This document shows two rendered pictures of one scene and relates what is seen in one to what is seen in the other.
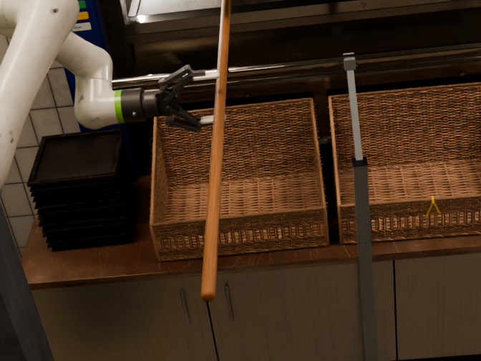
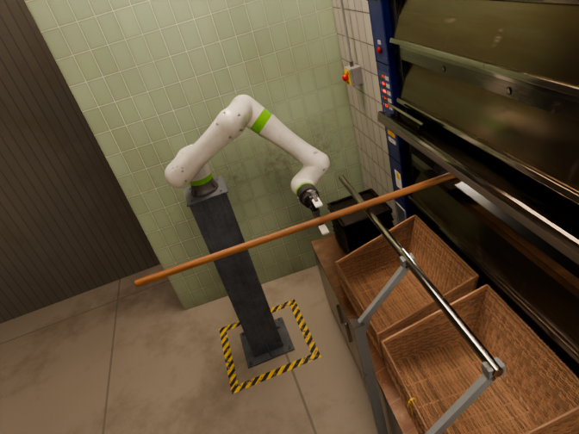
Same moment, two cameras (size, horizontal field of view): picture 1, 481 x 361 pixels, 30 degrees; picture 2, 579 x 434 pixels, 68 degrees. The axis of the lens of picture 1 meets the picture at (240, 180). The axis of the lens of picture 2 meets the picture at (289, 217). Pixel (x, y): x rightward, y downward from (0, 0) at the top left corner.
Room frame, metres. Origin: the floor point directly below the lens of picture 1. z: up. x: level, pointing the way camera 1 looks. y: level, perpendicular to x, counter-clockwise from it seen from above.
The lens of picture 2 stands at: (1.77, -1.42, 2.14)
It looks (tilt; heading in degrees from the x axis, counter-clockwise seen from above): 31 degrees down; 80
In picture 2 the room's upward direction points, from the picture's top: 16 degrees counter-clockwise
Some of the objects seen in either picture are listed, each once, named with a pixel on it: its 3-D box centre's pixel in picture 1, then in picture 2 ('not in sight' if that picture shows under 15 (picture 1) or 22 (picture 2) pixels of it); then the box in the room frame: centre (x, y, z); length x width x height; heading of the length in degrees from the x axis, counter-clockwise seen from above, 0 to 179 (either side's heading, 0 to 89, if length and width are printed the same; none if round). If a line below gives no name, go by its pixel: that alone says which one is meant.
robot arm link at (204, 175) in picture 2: not in sight; (193, 164); (1.73, 0.68, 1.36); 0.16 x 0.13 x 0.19; 58
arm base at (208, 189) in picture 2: not in sight; (202, 181); (1.74, 0.75, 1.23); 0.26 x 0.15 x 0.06; 88
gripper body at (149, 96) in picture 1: (161, 102); (312, 201); (2.16, 0.18, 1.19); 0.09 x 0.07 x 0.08; 84
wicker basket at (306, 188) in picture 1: (237, 176); (400, 279); (2.44, 0.01, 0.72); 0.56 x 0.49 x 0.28; 85
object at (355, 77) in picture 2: not in sight; (352, 75); (2.76, 0.90, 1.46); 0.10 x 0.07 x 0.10; 84
